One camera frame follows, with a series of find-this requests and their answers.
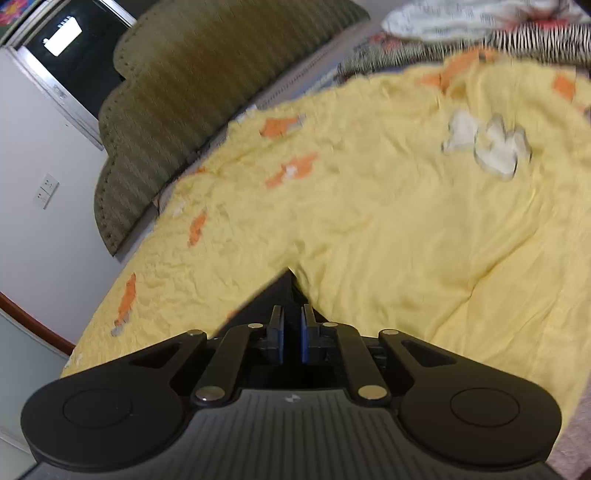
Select olive upholstered headboard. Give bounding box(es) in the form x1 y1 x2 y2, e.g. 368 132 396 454
93 0 372 257

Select white patterned cloth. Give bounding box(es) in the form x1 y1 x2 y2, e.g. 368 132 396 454
381 0 580 43

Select yellow carrot print blanket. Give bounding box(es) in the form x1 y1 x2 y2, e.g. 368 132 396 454
60 48 591 462

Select black pants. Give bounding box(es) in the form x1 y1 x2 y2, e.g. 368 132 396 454
217 268 331 341

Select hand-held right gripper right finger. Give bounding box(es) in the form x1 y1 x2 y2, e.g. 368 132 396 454
300 305 463 409

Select white flower print sliding door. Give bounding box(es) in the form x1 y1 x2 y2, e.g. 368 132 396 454
0 308 71 480

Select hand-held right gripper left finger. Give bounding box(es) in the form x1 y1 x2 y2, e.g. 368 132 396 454
128 305 286 409

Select brown wooden door frame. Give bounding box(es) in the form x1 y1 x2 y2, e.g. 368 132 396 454
0 292 77 357

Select zebra print cloth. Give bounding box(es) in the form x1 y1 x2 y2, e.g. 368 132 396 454
336 18 591 85

